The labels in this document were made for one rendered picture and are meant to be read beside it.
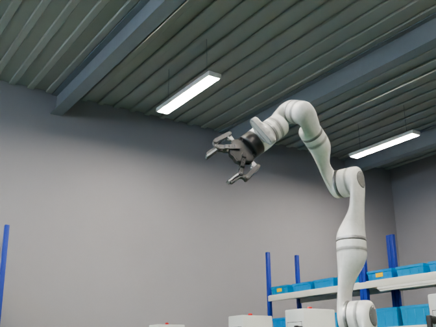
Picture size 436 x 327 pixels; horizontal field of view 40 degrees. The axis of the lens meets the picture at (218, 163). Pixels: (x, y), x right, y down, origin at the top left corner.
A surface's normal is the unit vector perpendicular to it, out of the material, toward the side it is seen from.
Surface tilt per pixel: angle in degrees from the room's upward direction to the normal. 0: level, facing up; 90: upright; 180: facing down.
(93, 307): 90
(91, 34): 180
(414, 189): 90
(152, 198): 90
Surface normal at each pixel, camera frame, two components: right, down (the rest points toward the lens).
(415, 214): -0.83, -0.16
